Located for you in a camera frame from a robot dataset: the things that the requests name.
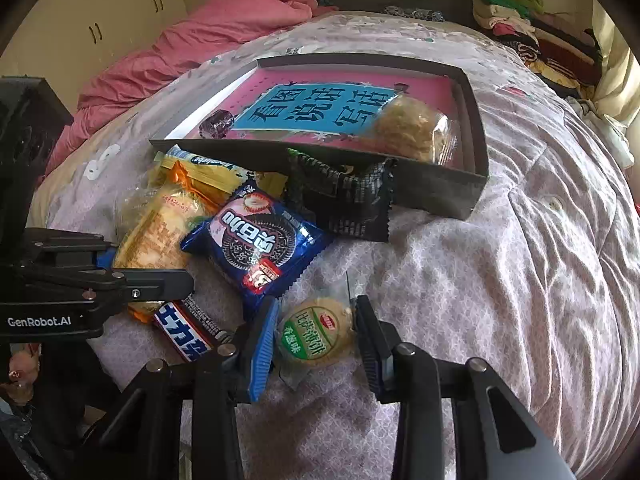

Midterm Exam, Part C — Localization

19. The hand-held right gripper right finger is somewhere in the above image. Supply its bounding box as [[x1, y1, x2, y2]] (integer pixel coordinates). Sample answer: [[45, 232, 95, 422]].
[[354, 294, 576, 480]]

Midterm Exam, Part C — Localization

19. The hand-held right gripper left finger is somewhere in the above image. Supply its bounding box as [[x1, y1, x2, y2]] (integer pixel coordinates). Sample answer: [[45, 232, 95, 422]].
[[82, 296, 281, 480]]

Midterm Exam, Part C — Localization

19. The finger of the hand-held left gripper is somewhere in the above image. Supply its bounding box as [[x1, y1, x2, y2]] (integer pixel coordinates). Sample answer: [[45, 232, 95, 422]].
[[90, 269, 195, 306], [25, 227, 121, 273]]

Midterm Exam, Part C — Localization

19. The orange cracker packet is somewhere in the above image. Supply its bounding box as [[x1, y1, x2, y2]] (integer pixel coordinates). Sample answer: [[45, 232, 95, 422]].
[[112, 160, 223, 323]]

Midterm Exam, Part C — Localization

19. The chocolate bar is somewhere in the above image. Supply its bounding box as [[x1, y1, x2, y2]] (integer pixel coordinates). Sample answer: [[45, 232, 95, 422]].
[[151, 294, 236, 365]]

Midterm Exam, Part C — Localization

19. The round cookie green label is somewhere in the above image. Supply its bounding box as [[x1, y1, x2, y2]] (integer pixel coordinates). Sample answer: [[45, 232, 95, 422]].
[[274, 272, 361, 391]]

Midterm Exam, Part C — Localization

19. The pastry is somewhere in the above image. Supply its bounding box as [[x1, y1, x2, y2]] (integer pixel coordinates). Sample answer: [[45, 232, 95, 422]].
[[367, 94, 458, 166], [114, 184, 166, 241]]

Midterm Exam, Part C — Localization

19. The blue cookie packet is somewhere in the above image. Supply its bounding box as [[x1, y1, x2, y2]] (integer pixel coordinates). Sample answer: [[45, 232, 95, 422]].
[[180, 180, 336, 321]]

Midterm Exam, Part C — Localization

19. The yellow wafer packet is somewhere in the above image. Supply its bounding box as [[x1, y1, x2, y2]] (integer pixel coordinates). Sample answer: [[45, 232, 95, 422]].
[[150, 144, 290, 211]]

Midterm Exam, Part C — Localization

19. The dark cardboard box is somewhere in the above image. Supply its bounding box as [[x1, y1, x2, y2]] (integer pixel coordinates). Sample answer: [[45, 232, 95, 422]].
[[150, 52, 488, 221]]

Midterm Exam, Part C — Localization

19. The person's left hand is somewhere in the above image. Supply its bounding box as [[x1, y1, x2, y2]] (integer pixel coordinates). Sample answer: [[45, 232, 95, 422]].
[[0, 345, 42, 406]]

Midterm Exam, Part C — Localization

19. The floral bedspread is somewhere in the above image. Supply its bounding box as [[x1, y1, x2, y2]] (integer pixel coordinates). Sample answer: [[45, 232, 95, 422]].
[[27, 10, 640, 480]]

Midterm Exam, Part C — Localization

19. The black snack packet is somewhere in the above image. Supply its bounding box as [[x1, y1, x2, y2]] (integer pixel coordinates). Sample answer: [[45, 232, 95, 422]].
[[286, 147, 398, 243]]

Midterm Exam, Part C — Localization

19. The dark wrapped small cake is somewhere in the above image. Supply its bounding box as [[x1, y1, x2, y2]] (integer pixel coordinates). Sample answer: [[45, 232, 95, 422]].
[[199, 112, 236, 140]]

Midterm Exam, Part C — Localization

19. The cream wardrobe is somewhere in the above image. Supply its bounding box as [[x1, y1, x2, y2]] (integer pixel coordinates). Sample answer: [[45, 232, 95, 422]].
[[0, 0, 188, 76]]

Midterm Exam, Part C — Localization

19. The pink quilt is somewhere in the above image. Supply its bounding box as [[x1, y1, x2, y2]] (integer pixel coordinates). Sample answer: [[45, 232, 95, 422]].
[[45, 0, 341, 176]]

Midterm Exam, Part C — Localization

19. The pink book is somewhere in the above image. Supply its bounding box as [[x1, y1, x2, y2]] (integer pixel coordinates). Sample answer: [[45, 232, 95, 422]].
[[182, 71, 458, 151]]

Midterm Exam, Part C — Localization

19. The dark patterned cloth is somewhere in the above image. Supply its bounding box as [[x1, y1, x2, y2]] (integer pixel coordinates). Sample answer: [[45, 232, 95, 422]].
[[385, 5, 446, 23]]

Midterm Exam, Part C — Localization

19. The pile of folded clothes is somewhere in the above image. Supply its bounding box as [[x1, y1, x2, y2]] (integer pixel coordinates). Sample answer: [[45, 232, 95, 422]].
[[472, 0, 606, 101]]

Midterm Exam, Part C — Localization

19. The cream curtain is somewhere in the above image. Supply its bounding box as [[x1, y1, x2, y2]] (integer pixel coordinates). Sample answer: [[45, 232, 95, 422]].
[[592, 0, 640, 126]]

